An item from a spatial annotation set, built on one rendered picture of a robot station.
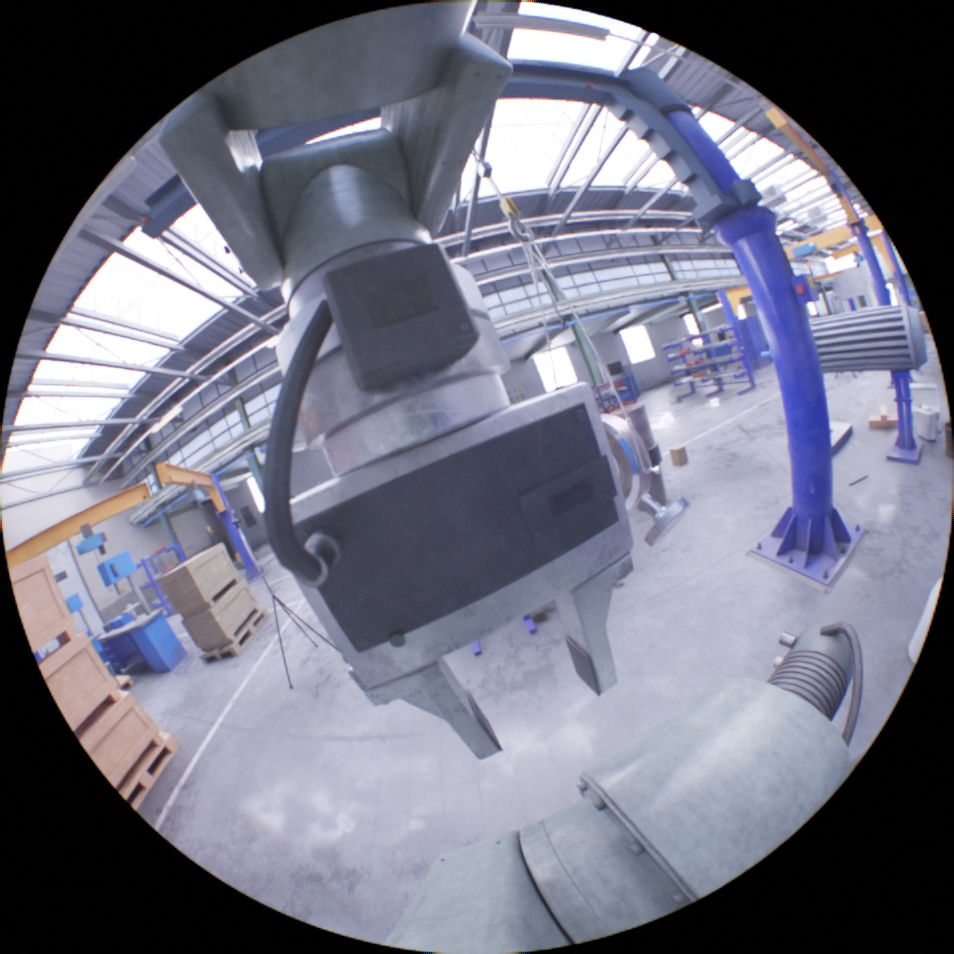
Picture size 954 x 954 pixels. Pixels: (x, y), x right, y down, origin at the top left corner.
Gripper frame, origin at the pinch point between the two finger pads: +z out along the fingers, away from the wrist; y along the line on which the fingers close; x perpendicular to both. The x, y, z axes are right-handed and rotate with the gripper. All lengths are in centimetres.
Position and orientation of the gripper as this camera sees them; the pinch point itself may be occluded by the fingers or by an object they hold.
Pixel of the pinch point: (535, 695)
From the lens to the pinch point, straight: 37.4
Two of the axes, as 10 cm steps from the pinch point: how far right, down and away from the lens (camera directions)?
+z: 3.6, 9.2, 1.7
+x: -2.8, -0.7, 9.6
